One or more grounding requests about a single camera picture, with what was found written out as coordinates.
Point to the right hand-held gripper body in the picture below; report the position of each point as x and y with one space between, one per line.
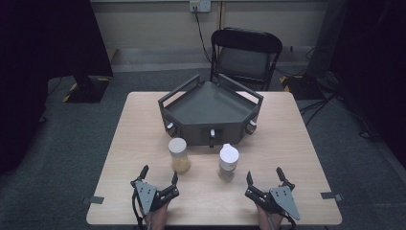
281 198

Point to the black curtain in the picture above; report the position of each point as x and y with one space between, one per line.
367 48
48 64

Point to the person's left hand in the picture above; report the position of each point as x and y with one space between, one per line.
158 217

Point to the white wall socket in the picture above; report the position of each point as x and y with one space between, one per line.
200 5

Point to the black stand base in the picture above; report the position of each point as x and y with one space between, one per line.
86 91

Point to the white knob rack hook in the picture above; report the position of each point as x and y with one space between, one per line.
169 126
212 136
252 124

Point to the glass jar with spouted white lid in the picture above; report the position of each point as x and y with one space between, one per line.
228 163

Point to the black folding chair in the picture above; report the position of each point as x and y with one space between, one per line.
245 56

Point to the person's right hand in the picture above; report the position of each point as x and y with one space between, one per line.
268 220

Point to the dark grey corner rack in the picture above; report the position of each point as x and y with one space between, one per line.
210 110

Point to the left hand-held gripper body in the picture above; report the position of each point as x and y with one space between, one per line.
146 193

